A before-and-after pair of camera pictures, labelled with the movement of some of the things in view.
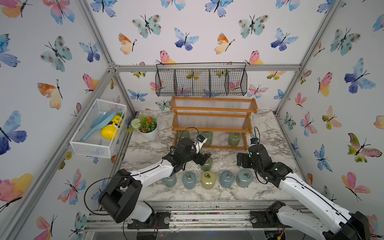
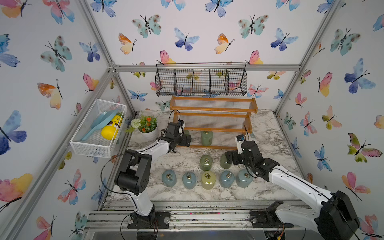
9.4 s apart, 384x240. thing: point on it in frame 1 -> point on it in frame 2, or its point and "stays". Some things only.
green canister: [209, 135] stays
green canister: [234, 138] -> [223, 162]
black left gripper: [203, 159] -> [184, 137]
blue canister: [189, 180] stays
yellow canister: [208, 180] stays
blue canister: [244, 177] stays
